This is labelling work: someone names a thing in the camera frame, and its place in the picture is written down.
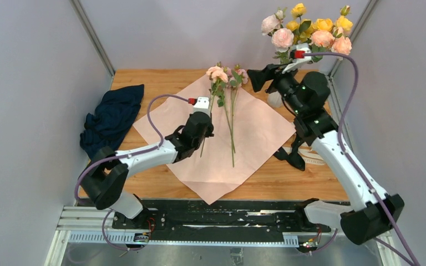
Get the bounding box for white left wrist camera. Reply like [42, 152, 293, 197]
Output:
[193, 96, 211, 117]

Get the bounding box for white ribbed vase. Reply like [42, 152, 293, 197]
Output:
[267, 91, 283, 108]

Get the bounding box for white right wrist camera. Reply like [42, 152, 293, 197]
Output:
[281, 43, 312, 74]

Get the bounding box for peach rose stem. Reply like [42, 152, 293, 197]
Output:
[206, 66, 229, 112]

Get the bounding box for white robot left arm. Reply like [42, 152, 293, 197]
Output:
[80, 111, 214, 229]

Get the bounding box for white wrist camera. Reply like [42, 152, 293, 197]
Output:
[281, 43, 312, 74]
[193, 96, 211, 117]

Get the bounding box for yellow and pink flowers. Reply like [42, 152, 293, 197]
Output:
[286, 3, 353, 55]

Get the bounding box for white printed ribbon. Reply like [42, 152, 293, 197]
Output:
[298, 145, 326, 166]

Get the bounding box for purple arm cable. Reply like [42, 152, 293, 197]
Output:
[295, 51, 422, 266]
[74, 94, 197, 254]

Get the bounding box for aluminium frame rail front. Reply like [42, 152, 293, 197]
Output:
[45, 199, 400, 265]

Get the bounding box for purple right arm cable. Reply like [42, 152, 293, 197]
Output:
[295, 51, 422, 266]

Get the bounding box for aluminium frame post left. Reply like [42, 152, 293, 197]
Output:
[69, 0, 116, 78]

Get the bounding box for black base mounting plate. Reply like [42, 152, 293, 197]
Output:
[77, 198, 372, 245]

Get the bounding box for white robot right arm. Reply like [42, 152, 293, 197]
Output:
[247, 64, 404, 245]

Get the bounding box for pink paper flower wrap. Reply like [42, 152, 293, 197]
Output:
[133, 75, 295, 204]

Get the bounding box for dark blue cloth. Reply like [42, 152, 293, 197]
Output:
[80, 84, 144, 160]

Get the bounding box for black printed ribbon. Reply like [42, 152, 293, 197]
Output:
[273, 134, 306, 171]

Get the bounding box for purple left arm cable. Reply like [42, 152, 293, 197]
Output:
[74, 94, 197, 254]

